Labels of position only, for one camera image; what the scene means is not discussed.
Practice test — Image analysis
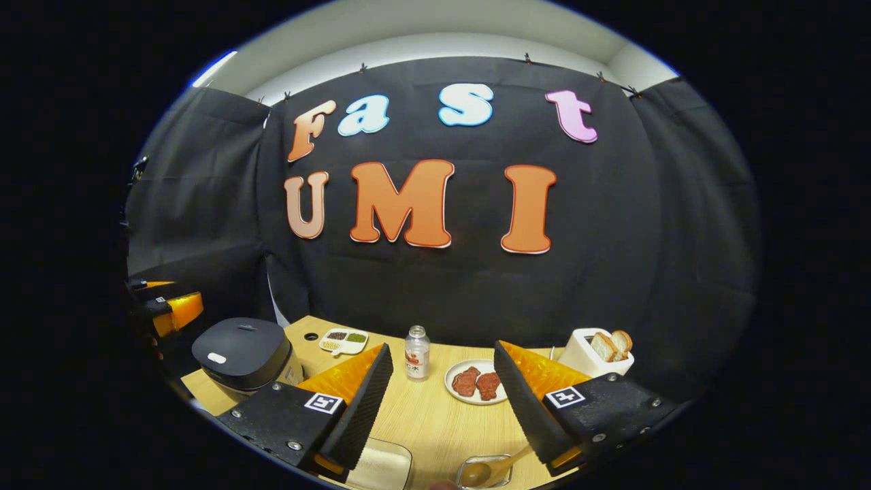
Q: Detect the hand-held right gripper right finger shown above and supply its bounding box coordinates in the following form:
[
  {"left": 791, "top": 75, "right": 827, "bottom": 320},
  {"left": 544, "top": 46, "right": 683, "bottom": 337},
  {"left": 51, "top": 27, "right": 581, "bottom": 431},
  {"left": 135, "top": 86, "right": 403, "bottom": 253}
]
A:
[{"left": 493, "top": 340, "right": 682, "bottom": 476}]

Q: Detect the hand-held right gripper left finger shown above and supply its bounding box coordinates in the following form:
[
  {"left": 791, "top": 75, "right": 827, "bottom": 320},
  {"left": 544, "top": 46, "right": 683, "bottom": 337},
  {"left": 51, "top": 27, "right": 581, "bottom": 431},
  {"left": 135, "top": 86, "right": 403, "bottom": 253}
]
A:
[{"left": 216, "top": 342, "right": 395, "bottom": 478}]

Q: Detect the clear tray of rice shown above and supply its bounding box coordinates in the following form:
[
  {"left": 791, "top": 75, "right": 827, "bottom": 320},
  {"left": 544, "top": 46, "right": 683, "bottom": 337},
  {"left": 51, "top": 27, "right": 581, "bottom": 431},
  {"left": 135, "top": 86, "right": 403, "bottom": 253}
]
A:
[{"left": 347, "top": 439, "right": 414, "bottom": 490}]

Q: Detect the black rice cooker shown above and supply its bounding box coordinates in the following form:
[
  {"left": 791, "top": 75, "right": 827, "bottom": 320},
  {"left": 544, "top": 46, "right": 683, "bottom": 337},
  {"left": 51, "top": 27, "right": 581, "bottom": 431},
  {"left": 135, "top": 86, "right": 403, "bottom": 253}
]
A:
[{"left": 192, "top": 318, "right": 304, "bottom": 402}]

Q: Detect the wooden spoon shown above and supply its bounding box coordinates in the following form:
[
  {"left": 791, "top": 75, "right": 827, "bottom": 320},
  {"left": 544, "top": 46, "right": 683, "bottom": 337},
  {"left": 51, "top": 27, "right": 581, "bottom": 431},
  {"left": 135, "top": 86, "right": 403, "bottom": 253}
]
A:
[{"left": 461, "top": 446, "right": 535, "bottom": 488}]

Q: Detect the white toaster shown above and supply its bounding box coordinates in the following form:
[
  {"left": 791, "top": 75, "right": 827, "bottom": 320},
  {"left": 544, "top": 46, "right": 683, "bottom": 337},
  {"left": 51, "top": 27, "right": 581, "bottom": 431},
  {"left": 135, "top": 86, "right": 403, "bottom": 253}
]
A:
[{"left": 558, "top": 328, "right": 635, "bottom": 378}]

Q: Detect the white round plate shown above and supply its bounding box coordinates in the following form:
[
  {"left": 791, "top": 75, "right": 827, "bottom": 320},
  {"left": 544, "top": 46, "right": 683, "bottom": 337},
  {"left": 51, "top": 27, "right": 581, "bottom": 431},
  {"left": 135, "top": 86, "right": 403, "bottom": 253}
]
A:
[{"left": 444, "top": 359, "right": 508, "bottom": 406}]

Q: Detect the white divided grain dish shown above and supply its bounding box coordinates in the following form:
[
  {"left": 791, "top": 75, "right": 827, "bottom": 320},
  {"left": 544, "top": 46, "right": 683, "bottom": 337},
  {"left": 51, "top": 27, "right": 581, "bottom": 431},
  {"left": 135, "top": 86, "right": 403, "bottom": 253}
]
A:
[{"left": 318, "top": 328, "right": 369, "bottom": 357}]

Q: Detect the small clear drink bottle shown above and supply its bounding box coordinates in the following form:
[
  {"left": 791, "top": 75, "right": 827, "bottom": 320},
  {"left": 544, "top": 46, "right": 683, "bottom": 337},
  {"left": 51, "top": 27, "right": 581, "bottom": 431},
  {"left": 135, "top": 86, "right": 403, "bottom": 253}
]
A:
[{"left": 405, "top": 325, "right": 431, "bottom": 382}]

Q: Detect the black backdrop cloth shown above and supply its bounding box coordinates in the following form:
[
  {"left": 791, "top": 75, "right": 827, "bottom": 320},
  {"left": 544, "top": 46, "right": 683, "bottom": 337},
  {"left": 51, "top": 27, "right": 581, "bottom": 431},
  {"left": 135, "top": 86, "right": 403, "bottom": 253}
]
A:
[{"left": 126, "top": 56, "right": 759, "bottom": 402}]

